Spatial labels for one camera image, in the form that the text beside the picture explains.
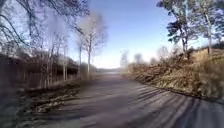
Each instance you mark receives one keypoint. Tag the dry grass embankment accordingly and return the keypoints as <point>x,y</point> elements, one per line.
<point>180,75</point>

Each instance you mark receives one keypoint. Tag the group of pine trees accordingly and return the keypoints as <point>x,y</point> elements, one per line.
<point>190,23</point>

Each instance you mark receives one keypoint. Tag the dark hedge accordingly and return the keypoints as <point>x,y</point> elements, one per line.
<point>20,71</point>

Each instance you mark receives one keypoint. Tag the distant bare trees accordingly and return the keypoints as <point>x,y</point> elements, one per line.
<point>137,59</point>

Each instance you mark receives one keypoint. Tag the leaf-strewn dirt verge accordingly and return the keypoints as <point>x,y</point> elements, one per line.
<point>40,100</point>

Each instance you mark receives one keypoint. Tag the row of bare trees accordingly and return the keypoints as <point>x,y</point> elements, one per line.
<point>50,43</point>

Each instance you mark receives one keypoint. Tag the grey asphalt road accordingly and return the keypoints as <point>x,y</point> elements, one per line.
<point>123,103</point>

